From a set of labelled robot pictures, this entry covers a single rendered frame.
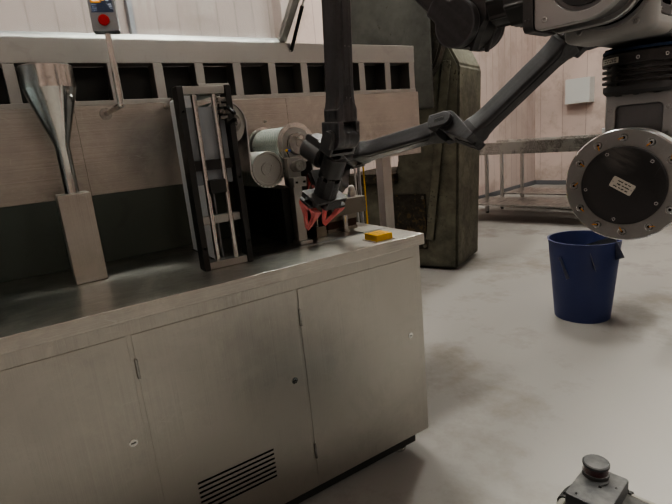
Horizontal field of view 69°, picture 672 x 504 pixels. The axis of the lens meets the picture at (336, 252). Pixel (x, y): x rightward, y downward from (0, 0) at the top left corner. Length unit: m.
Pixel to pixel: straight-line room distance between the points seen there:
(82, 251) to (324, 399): 0.89
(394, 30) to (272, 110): 2.23
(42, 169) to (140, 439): 0.94
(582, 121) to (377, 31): 6.15
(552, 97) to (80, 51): 8.87
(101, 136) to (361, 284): 1.03
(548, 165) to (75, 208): 9.15
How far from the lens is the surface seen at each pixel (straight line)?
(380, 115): 2.41
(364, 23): 4.32
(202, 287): 1.37
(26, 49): 1.92
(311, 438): 1.75
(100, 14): 1.65
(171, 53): 2.00
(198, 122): 1.51
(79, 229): 1.64
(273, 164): 1.74
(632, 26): 0.90
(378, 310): 1.72
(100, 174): 1.90
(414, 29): 4.11
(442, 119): 1.40
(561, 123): 9.94
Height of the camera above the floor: 1.27
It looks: 13 degrees down
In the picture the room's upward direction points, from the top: 5 degrees counter-clockwise
